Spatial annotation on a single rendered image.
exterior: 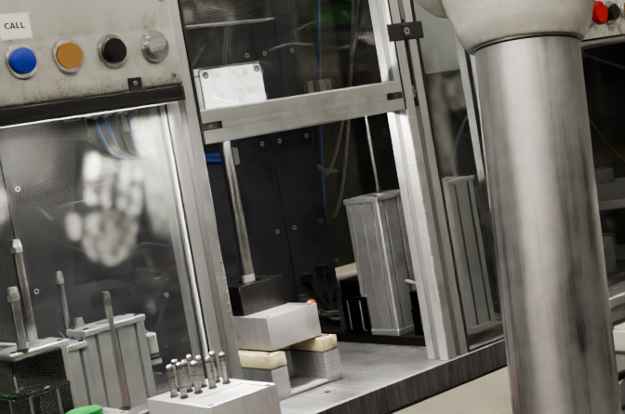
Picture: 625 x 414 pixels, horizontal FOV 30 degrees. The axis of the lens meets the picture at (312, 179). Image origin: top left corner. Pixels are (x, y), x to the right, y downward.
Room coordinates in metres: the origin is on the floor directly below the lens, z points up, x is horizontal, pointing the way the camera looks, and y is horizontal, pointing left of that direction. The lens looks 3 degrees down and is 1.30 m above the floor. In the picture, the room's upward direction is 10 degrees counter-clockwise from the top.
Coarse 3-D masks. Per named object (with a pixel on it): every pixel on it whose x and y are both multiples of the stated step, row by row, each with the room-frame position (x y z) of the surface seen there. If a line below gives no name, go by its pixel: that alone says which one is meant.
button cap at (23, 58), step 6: (18, 48) 1.32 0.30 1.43; (24, 48) 1.32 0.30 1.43; (12, 54) 1.32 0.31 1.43; (18, 54) 1.32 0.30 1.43; (24, 54) 1.32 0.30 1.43; (30, 54) 1.33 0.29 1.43; (12, 60) 1.31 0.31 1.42; (18, 60) 1.32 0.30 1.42; (24, 60) 1.32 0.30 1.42; (30, 60) 1.33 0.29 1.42; (12, 66) 1.32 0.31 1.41; (18, 66) 1.32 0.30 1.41; (24, 66) 1.32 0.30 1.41; (30, 66) 1.33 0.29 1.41; (18, 72) 1.32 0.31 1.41; (24, 72) 1.32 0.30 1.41; (30, 72) 1.33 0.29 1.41
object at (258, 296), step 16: (224, 144) 1.76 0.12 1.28; (224, 160) 1.76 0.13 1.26; (224, 176) 1.76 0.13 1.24; (240, 208) 1.76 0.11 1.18; (240, 224) 1.76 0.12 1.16; (240, 240) 1.76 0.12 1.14; (240, 256) 1.76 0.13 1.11; (240, 288) 1.72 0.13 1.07; (256, 288) 1.74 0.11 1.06; (272, 288) 1.76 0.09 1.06; (240, 304) 1.72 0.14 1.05; (256, 304) 1.73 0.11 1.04; (272, 304) 1.75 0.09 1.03
